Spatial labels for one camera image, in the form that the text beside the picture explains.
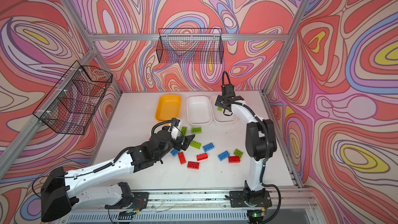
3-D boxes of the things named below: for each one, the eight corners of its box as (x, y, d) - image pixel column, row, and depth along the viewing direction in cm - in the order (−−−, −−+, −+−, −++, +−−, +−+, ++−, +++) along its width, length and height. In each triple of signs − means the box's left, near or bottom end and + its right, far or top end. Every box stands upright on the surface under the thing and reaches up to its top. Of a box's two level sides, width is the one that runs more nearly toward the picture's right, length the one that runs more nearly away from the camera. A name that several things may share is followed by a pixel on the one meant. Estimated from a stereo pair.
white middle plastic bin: (186, 127, 100) (185, 123, 97) (187, 100, 116) (187, 95, 112) (212, 127, 100) (212, 123, 97) (210, 100, 116) (210, 95, 112)
